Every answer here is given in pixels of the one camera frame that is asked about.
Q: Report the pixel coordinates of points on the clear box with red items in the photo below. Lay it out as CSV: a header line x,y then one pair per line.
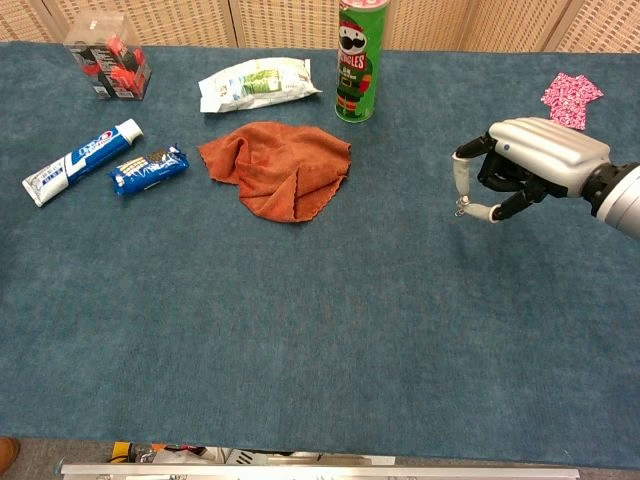
x,y
112,62

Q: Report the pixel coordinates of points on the yellow device under table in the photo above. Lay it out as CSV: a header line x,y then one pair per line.
x,y
121,451

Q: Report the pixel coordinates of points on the blue Oreo cookie pack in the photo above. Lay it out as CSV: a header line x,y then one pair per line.
x,y
149,169

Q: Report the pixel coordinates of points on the blue felt table mat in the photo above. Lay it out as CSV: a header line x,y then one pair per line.
x,y
300,310

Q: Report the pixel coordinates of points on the pink patterned cloth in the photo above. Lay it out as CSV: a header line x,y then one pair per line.
x,y
572,100

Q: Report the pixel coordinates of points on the green Pringles can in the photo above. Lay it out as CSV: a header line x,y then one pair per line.
x,y
359,60

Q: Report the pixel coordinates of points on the orange microfibre cloth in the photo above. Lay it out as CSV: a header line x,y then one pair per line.
x,y
280,170

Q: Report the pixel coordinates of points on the wicker folding screen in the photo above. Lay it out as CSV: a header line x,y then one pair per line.
x,y
200,20

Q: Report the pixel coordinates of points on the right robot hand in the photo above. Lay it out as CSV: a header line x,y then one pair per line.
x,y
545,145

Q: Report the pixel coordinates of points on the white snack bag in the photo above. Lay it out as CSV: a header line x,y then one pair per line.
x,y
257,82

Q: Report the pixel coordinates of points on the Crest toothpaste tube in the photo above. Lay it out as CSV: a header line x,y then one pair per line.
x,y
80,160

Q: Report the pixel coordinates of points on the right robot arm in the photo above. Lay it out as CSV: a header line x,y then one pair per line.
x,y
617,195

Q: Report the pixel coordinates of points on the aluminium profile rail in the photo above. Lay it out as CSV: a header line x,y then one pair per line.
x,y
320,472

